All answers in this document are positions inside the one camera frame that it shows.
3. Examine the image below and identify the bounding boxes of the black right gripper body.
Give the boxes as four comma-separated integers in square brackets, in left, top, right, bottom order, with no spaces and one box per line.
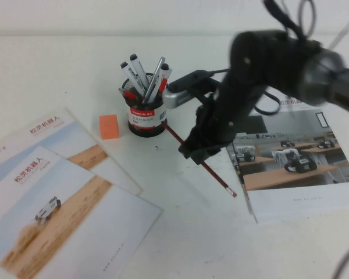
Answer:
[186,84,252,152]

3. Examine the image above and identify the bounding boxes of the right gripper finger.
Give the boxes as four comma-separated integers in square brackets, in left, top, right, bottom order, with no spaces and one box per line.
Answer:
[178,136,197,160]
[190,145,223,166]

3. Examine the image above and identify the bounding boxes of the red pencil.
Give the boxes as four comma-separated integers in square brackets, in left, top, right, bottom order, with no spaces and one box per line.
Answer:
[162,121,238,198]

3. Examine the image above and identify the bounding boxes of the black mesh pen holder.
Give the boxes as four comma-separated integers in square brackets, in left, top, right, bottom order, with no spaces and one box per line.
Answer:
[118,72,169,135]

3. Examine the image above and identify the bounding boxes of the classroom cover brochure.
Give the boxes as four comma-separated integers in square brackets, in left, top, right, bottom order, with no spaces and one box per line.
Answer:
[225,145,258,224]
[225,98,349,224]

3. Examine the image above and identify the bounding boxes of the white marker black cap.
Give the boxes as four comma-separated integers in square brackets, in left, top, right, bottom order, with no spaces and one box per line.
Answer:
[119,61,145,96]
[151,63,173,102]
[129,53,149,90]

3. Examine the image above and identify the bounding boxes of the red capped marker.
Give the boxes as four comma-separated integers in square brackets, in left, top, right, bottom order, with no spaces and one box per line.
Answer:
[118,88,136,99]

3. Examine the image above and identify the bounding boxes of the orange foam block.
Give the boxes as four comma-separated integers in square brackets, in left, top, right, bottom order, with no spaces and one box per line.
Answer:
[99,114,118,141]

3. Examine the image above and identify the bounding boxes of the desert cover brochure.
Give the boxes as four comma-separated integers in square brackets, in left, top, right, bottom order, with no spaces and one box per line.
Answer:
[0,145,163,279]
[0,107,144,195]

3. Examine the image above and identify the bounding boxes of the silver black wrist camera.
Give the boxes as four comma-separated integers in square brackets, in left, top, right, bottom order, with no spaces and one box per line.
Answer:
[162,69,219,109]

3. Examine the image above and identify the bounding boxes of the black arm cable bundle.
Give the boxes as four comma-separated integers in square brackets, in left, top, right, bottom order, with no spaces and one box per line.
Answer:
[263,0,306,38]

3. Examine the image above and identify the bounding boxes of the grey looped cable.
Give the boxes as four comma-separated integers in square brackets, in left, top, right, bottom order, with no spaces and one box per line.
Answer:
[296,0,317,38]

